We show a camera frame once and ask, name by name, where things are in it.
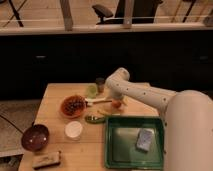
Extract green handled peeler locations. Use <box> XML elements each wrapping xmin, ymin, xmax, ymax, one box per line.
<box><xmin>85</xmin><ymin>115</ymin><xmax>105</xmax><ymax>124</ymax></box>

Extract black office chair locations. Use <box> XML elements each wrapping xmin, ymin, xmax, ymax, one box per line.
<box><xmin>92</xmin><ymin>0</ymin><xmax>162</xmax><ymax>25</ymax></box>

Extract orange bowl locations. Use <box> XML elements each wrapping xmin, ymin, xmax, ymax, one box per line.
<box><xmin>60</xmin><ymin>95</ymin><xmax>86</xmax><ymax>119</ymax></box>

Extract green plastic tray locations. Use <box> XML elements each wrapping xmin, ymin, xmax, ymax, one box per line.
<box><xmin>104</xmin><ymin>116</ymin><xmax>164</xmax><ymax>171</ymax></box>

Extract dark brown bowl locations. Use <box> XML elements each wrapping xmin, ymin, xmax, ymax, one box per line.
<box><xmin>21</xmin><ymin>124</ymin><xmax>49</xmax><ymax>152</ymax></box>

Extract white handled utensil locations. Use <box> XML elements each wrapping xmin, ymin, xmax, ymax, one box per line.
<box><xmin>85</xmin><ymin>98</ymin><xmax>112</xmax><ymax>106</ymax></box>

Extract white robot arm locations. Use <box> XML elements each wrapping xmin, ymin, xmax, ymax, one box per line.
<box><xmin>106</xmin><ymin>68</ymin><xmax>213</xmax><ymax>171</ymax></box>

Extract small dark jar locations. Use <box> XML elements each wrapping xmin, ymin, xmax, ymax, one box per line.
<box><xmin>95</xmin><ymin>77</ymin><xmax>105</xmax><ymax>93</ymax></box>

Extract white paper cup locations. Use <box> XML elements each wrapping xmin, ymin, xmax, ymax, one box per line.
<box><xmin>65</xmin><ymin>121</ymin><xmax>83</xmax><ymax>140</ymax></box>

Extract light green cup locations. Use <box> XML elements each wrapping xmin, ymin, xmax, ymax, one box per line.
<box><xmin>85</xmin><ymin>85</ymin><xmax>98</xmax><ymax>98</ymax></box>

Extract wooden block brush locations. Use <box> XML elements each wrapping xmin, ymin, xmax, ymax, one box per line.
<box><xmin>32</xmin><ymin>151</ymin><xmax>61</xmax><ymax>170</ymax></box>

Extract small red apple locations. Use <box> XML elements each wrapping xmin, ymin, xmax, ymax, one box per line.
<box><xmin>111</xmin><ymin>100</ymin><xmax>122</xmax><ymax>109</ymax></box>

